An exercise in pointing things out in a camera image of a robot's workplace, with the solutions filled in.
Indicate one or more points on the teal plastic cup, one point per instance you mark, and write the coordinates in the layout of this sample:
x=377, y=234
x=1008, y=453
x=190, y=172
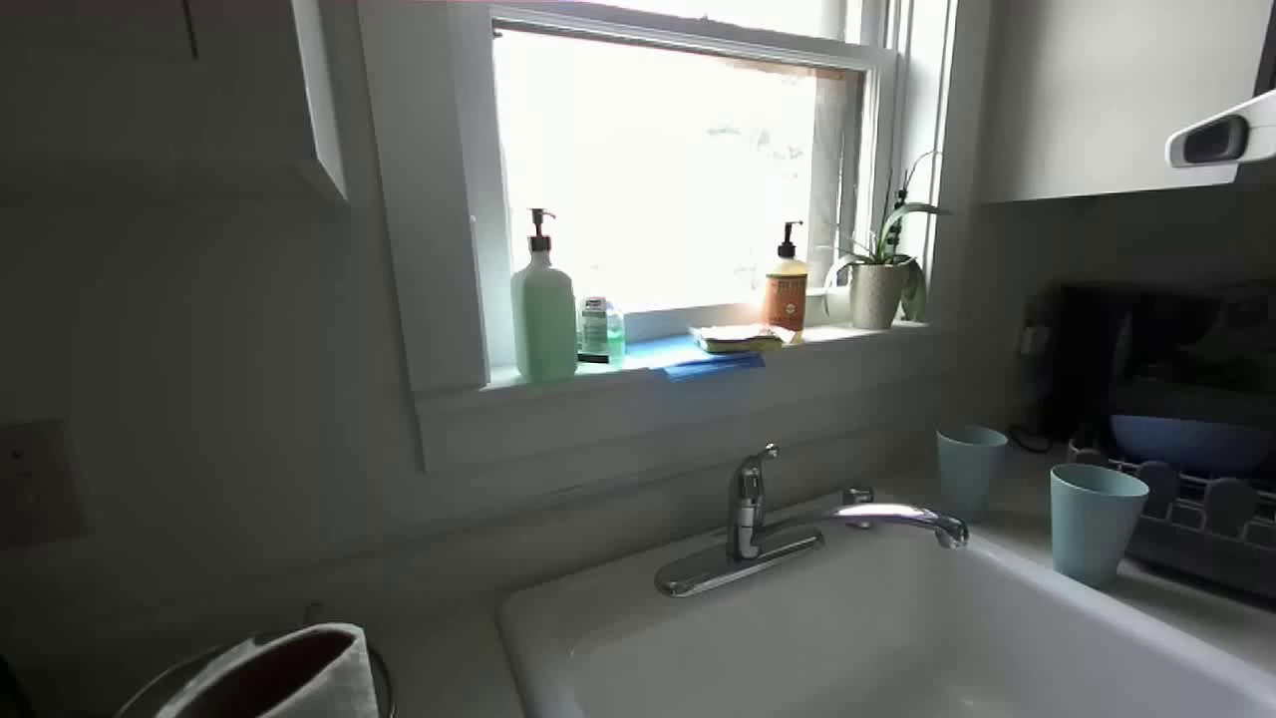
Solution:
x=1096, y=524
x=969, y=472

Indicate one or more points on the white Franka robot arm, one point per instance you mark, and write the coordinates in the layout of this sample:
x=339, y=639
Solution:
x=1256, y=107

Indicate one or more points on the small green jar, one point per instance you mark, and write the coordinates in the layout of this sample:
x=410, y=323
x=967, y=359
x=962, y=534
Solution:
x=599, y=327

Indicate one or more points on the blue cloth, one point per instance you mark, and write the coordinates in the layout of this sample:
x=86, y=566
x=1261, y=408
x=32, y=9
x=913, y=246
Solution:
x=689, y=359

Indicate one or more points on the green soap pump bottle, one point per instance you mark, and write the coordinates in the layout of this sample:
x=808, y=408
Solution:
x=545, y=321

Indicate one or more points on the amber soap pump bottle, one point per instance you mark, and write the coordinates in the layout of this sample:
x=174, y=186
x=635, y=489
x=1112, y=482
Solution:
x=788, y=301

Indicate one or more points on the chrome faucet spout and base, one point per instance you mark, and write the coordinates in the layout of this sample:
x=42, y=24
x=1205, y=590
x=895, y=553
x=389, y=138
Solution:
x=800, y=545

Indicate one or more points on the orchid in white pot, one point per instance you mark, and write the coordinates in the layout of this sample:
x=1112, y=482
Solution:
x=873, y=291

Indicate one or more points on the chrome sink sprayer knob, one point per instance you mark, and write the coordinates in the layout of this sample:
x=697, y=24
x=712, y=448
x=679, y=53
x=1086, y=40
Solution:
x=858, y=490

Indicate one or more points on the white ceramic sink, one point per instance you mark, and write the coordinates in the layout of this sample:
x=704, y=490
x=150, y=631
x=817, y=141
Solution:
x=864, y=639

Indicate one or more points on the steel cylinder container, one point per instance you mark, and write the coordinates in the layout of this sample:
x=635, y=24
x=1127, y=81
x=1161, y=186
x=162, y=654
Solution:
x=339, y=683

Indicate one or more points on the white upper cabinet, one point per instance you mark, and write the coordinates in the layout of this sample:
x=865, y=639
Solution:
x=1103, y=93
x=134, y=93

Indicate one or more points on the blue bowl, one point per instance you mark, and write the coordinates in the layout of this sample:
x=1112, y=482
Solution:
x=1191, y=441

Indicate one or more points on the grey slotted dish drainer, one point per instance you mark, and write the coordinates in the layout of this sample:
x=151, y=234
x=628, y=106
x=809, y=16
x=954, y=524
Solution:
x=1199, y=545

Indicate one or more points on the white window frame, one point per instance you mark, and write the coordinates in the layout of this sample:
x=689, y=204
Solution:
x=422, y=200

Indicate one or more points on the beige wall outlet plate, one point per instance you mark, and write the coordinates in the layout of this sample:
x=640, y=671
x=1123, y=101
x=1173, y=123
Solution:
x=37, y=481

